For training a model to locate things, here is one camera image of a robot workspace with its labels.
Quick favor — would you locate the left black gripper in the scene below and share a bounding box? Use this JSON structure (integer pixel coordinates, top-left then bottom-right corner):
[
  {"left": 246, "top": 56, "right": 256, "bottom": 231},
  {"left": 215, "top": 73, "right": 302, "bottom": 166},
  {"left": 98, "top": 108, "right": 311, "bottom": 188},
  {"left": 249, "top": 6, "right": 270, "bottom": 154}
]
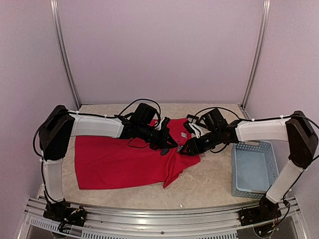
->
[{"left": 139, "top": 123, "right": 178, "bottom": 151}]

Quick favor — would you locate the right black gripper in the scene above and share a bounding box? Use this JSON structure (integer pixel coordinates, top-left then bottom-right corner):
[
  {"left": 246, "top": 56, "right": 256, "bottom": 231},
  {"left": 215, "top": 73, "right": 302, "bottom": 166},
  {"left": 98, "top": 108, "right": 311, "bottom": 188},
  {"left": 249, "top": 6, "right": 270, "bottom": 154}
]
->
[{"left": 179, "top": 129, "right": 221, "bottom": 156}]

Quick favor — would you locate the red t-shirt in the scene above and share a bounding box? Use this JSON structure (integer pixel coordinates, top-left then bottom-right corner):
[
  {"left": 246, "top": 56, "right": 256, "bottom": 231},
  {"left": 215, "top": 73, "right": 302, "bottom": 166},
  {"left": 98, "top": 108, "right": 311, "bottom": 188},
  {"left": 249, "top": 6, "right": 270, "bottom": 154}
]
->
[{"left": 74, "top": 119, "right": 201, "bottom": 191}]

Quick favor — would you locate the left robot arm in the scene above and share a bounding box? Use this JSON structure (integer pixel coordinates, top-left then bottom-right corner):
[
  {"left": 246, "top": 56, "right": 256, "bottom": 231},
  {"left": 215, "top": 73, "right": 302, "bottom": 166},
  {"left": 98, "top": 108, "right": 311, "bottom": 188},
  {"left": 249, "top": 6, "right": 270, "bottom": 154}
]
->
[{"left": 34, "top": 103, "right": 177, "bottom": 222}]

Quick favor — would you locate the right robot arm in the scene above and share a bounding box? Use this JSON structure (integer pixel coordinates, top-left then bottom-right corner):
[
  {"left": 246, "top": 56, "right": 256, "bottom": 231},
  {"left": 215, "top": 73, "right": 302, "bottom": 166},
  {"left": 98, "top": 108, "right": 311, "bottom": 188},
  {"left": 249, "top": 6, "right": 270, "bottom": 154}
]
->
[{"left": 180, "top": 110, "right": 319, "bottom": 221}]

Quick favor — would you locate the blue round brooch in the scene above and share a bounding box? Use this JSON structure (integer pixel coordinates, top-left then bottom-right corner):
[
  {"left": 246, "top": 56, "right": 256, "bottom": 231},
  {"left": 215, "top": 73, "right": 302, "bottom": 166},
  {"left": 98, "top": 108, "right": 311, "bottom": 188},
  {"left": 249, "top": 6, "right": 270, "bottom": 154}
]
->
[{"left": 160, "top": 148, "right": 169, "bottom": 156}]

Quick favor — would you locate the blue plastic basket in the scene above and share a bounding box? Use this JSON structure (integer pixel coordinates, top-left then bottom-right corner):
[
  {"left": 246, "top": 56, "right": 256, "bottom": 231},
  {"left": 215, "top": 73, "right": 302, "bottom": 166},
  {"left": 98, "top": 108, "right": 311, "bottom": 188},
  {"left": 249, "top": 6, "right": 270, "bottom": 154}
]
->
[{"left": 232, "top": 141, "right": 279, "bottom": 199}]

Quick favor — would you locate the black square frame left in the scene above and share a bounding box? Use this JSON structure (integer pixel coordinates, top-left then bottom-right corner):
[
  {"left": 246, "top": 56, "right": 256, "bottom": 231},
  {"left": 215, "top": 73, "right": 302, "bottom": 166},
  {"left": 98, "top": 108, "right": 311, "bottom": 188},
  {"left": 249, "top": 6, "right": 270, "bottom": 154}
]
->
[{"left": 186, "top": 114, "right": 199, "bottom": 123}]

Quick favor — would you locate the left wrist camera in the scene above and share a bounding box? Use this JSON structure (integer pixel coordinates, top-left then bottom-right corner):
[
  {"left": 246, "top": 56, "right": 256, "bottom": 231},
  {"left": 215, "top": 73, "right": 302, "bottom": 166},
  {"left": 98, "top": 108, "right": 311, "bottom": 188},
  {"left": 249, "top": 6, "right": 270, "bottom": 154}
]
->
[{"left": 134, "top": 103, "right": 158, "bottom": 124}]

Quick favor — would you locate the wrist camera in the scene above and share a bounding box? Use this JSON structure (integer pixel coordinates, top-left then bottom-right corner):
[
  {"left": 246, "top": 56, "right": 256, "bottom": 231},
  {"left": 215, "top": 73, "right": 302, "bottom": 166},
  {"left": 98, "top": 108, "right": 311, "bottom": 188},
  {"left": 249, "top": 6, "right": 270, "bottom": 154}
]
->
[
  {"left": 134, "top": 103, "right": 158, "bottom": 124},
  {"left": 200, "top": 109, "right": 228, "bottom": 131}
]

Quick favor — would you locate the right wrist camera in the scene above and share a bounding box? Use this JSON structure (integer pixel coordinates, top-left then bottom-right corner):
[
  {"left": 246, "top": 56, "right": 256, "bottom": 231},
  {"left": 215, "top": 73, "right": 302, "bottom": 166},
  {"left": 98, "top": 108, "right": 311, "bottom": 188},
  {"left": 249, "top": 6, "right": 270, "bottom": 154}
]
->
[{"left": 200, "top": 109, "right": 228, "bottom": 131}]

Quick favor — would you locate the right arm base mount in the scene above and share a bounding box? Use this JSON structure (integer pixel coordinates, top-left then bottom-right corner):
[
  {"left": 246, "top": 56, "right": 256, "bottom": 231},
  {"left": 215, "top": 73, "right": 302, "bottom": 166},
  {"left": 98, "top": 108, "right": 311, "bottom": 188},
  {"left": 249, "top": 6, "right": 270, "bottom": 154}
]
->
[{"left": 238, "top": 206, "right": 282, "bottom": 226}]

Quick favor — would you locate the aluminium front rail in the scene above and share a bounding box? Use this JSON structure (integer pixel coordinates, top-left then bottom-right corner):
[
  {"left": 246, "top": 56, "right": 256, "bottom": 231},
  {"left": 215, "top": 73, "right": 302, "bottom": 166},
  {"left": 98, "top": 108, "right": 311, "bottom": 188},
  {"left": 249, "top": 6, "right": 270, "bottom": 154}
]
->
[{"left": 23, "top": 196, "right": 307, "bottom": 239}]

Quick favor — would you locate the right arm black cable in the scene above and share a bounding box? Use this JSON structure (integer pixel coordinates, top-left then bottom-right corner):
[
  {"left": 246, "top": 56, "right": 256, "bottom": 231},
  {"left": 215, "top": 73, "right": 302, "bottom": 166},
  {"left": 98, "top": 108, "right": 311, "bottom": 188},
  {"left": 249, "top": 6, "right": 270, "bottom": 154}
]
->
[{"left": 194, "top": 107, "right": 319, "bottom": 162}]

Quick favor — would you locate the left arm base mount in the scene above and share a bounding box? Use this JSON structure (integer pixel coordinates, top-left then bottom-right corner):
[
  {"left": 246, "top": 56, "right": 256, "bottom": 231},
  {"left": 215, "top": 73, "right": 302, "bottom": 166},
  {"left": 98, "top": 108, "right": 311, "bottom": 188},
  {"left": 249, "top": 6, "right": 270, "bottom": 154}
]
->
[{"left": 43, "top": 201, "right": 87, "bottom": 227}]

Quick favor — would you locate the right aluminium corner post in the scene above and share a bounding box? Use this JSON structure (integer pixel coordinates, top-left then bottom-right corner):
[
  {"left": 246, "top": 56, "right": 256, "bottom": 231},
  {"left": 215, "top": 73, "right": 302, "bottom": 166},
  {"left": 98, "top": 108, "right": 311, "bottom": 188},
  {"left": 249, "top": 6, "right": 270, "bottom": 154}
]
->
[{"left": 241, "top": 0, "right": 271, "bottom": 111}]

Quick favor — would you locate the aluminium corner post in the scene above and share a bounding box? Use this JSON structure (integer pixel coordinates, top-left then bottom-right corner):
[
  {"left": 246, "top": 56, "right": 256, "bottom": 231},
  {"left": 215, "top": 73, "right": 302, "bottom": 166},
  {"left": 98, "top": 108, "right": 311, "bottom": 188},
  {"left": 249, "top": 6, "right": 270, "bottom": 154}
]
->
[
  {"left": 241, "top": 0, "right": 271, "bottom": 111},
  {"left": 49, "top": 0, "right": 82, "bottom": 110}
]

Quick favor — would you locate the left aluminium corner post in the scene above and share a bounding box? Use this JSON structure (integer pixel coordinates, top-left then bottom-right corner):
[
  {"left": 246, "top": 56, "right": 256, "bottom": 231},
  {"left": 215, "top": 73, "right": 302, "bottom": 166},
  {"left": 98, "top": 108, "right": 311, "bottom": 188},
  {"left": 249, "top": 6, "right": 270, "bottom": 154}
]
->
[{"left": 49, "top": 0, "right": 82, "bottom": 110}]

